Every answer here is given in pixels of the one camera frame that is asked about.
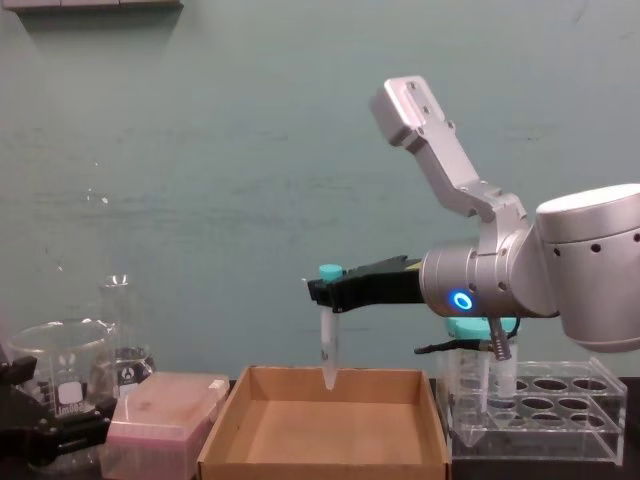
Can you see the pink pipette tip box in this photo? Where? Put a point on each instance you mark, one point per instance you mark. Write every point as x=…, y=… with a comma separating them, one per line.
x=160, y=420

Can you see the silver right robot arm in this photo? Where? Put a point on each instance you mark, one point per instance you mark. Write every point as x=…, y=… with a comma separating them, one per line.
x=575, y=250

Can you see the clear glass conical flask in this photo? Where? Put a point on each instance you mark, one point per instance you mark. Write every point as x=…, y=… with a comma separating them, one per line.
x=131, y=360

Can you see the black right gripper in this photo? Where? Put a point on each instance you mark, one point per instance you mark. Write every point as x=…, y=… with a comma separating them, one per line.
x=385, y=289

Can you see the grey wall shelf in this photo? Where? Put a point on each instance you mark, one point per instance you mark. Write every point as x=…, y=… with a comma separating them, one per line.
x=100, y=4

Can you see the clear acrylic tube rack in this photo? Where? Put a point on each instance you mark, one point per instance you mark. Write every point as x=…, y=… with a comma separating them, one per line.
x=550, y=410

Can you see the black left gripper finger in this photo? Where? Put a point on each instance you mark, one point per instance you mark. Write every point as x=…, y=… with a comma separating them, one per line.
x=82, y=419
x=22, y=380

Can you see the shallow brown cardboard tray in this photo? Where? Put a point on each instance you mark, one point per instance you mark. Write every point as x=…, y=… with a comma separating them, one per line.
x=320, y=430

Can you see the clear glass beaker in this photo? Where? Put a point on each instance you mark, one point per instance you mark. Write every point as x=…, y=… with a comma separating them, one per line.
x=55, y=350

